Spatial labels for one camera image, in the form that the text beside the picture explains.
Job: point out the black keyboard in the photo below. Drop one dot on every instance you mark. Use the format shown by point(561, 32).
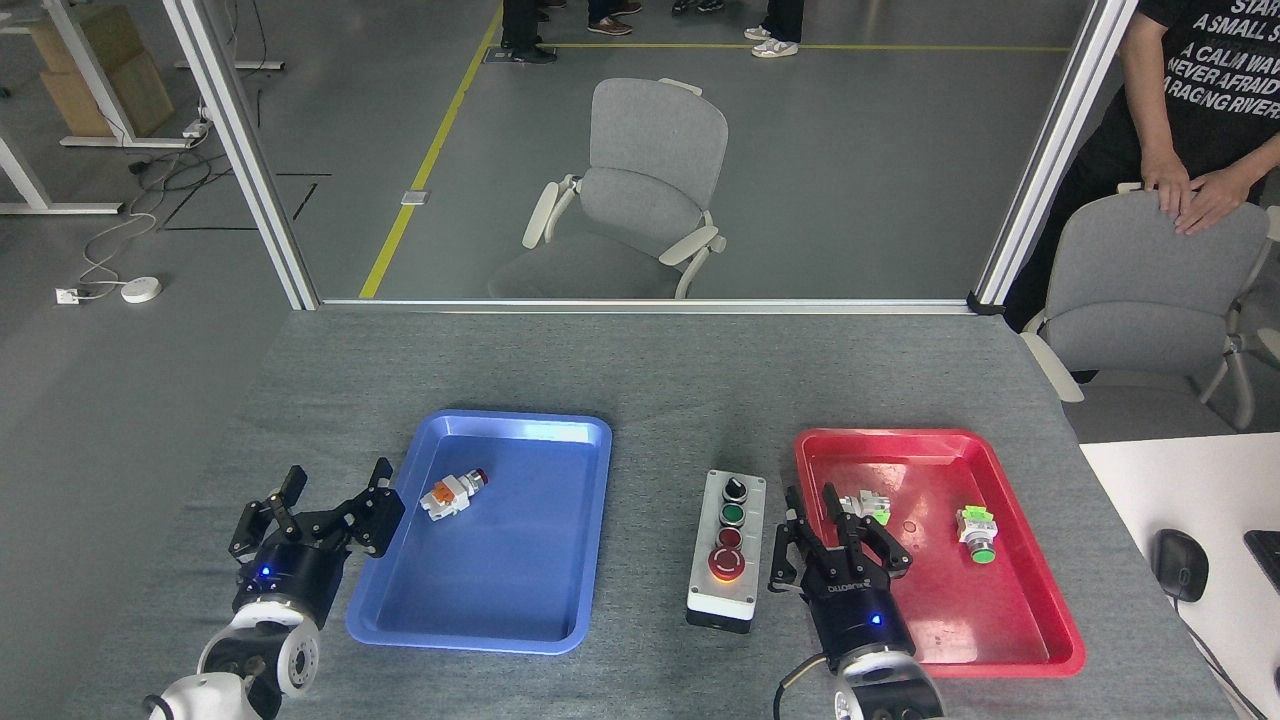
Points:
point(1266, 555)

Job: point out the red plastic tray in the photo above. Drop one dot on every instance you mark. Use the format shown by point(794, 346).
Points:
point(960, 610)

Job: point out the black switch with white block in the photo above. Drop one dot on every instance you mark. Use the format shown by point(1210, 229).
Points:
point(868, 503)

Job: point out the person's right hand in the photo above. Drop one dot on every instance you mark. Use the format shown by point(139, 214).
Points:
point(1165, 185)

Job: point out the silver aluminium post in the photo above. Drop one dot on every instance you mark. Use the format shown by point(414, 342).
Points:
point(1050, 160)
point(245, 160)

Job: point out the red push button orange block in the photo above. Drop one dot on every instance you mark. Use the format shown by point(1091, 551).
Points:
point(442, 495)

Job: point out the white power strip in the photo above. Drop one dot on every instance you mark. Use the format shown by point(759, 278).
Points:
point(196, 128)

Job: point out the grey control box with buttons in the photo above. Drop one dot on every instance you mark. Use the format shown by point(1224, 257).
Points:
point(725, 595)

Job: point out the black computer mouse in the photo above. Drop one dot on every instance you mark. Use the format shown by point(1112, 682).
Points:
point(1180, 565)

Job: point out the person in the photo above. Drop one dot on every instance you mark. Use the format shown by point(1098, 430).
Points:
point(1220, 70)
point(778, 30)
point(522, 30)
point(610, 20)

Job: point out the grey office chair white arms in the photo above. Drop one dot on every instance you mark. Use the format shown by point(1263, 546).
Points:
point(640, 190)
point(1150, 290)

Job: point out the white round floor device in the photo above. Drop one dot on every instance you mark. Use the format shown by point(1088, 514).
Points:
point(141, 289)

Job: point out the white table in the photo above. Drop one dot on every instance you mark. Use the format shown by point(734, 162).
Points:
point(1200, 480)

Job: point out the silver aluminium rail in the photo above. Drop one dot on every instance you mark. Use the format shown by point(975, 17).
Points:
point(640, 306)

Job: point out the white floor socket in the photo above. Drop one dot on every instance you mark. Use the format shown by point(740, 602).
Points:
point(67, 296)

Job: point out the person's left hand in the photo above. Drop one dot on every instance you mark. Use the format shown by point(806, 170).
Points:
point(1215, 200)

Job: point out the brown cardboard box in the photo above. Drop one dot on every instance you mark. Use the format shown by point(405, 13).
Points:
point(95, 35)
point(130, 100)

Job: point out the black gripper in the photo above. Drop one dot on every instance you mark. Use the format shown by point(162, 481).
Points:
point(290, 580)
point(855, 610)

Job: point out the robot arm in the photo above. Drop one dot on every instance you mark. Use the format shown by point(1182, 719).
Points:
point(890, 690)
point(255, 655)

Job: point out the grey floor plate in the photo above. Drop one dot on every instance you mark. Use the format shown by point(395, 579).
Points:
point(415, 197)

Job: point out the blue plastic tray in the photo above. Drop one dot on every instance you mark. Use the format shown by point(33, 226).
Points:
point(500, 560)

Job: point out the white desk leg frame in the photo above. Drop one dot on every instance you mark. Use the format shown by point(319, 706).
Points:
point(30, 180)
point(100, 90)

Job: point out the green push button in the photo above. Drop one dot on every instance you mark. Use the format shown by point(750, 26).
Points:
point(977, 525)

